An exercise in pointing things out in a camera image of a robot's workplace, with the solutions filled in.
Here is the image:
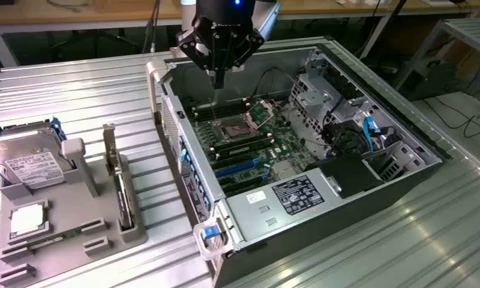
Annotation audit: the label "silver hard disk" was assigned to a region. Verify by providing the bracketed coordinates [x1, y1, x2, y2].
[0, 127, 76, 190]

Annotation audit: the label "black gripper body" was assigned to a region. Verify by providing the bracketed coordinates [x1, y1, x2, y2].
[194, 0, 258, 69]

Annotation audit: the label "open socket cover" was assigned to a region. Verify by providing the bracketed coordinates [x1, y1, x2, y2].
[243, 100, 278, 128]

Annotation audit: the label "white side table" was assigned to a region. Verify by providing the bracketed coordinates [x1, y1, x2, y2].
[411, 92, 480, 145]

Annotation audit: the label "blue expansion slot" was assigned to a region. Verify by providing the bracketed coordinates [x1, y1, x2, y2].
[215, 159, 259, 178]

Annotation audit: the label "black box device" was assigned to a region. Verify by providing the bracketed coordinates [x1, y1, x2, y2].
[407, 58, 459, 101]

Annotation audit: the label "wooden desk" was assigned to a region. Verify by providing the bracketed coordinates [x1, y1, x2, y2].
[0, 0, 480, 27]

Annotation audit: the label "CPU socket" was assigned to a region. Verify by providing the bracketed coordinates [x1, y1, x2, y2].
[219, 115, 262, 142]

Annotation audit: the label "blue flat wire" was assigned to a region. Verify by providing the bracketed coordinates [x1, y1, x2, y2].
[362, 115, 382, 155]

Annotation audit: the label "green graphics card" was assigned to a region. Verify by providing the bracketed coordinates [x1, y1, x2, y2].
[103, 122, 138, 234]

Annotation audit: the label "long black expansion slot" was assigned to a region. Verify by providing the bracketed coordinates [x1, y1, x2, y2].
[219, 175, 266, 188]
[223, 183, 267, 196]

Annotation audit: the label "thin black cable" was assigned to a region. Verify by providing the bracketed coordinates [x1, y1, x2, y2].
[434, 95, 480, 139]

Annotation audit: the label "hanging black cable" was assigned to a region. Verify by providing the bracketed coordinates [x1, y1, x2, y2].
[142, 0, 163, 55]

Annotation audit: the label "grey parts rack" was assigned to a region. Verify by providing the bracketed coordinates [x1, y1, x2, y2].
[0, 136, 150, 286]

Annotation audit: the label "blue card retainer clips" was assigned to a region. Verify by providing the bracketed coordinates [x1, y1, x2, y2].
[178, 134, 214, 211]

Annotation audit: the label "blue card retention latches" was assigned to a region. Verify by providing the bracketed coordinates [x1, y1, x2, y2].
[0, 116, 68, 142]

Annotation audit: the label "grey power supply unit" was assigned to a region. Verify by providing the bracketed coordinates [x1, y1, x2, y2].
[223, 166, 343, 244]

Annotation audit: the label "installed black RAM stick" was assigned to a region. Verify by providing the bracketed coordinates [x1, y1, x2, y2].
[211, 137, 274, 160]

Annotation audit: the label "metal disk bay cage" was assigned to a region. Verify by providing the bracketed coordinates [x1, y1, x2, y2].
[290, 49, 371, 157]

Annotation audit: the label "grey metal shelf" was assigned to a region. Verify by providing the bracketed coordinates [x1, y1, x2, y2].
[394, 17, 480, 100]

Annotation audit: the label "black fan duct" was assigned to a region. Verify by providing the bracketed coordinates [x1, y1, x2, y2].
[303, 152, 386, 199]

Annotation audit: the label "open black PC case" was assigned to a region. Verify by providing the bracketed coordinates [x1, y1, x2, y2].
[146, 35, 454, 288]

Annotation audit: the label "dark rear case label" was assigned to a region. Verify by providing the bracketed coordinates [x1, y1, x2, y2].
[183, 173, 210, 224]

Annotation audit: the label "silver CPU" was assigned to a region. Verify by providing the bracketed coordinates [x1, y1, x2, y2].
[10, 205, 52, 235]

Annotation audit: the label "chipset heat sink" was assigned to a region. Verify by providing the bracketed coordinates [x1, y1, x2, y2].
[271, 160, 302, 178]

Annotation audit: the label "green RAM stick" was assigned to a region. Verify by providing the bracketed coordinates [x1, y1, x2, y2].
[7, 220, 106, 250]

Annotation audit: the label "green motherboard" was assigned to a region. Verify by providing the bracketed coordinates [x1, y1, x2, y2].
[190, 97, 318, 196]

